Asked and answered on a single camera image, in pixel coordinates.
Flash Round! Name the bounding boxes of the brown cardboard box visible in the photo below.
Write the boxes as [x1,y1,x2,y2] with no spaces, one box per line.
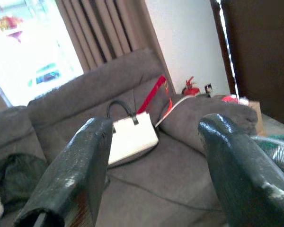
[248,101,267,137]

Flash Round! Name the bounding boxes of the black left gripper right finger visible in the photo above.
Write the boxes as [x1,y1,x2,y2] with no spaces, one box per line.
[197,113,284,227]

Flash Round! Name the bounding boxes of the dark brown wooden door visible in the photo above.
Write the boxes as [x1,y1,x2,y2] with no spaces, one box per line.
[210,0,284,130]

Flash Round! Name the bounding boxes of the red fire extinguisher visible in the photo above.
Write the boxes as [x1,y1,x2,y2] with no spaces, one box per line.
[181,76,201,96]

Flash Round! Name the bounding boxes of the bright glass window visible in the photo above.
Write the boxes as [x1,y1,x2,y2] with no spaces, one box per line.
[0,0,85,107]

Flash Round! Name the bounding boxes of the brown curtain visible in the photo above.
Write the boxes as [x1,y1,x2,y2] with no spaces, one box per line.
[55,0,176,95]

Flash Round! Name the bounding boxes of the white handbag black handles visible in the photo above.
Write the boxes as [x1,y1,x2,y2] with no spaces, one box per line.
[106,100,160,166]

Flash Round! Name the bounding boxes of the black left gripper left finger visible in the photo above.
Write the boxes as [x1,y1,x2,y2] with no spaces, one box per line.
[14,117,114,227]

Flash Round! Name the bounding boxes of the white cable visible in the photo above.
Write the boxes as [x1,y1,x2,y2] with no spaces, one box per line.
[155,96,192,128]

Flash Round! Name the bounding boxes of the brown long sofa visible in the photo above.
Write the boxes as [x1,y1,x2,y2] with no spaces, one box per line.
[0,48,284,227]

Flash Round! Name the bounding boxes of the dark cloth bundle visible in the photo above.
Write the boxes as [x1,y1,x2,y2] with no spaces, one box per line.
[0,153,48,211]

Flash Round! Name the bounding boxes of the red white packet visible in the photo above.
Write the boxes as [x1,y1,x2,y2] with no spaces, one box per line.
[221,94,249,105]

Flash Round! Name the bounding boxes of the dark green standing fan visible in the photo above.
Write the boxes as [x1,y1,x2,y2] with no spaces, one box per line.
[250,136,284,183]

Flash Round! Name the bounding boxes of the red bag strap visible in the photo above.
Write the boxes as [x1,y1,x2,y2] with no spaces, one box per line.
[136,74,173,119]

